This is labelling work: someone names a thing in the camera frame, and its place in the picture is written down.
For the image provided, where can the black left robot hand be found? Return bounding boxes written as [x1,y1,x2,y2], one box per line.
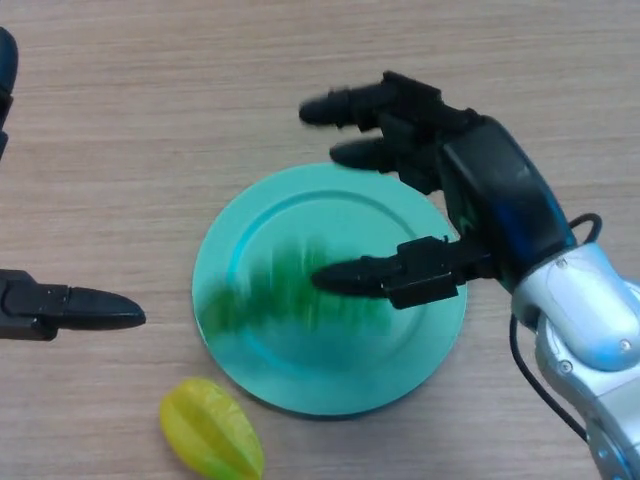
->
[0,27,147,342]

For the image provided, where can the green grape bunch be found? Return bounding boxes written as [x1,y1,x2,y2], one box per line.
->
[199,237,396,341]

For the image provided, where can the yellow starfruit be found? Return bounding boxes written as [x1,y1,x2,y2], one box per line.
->
[159,377,265,480]

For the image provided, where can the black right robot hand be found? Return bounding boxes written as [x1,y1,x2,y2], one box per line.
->
[298,70,576,311]

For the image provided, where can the round teal plate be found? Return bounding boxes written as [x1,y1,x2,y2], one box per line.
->
[191,162,469,417]

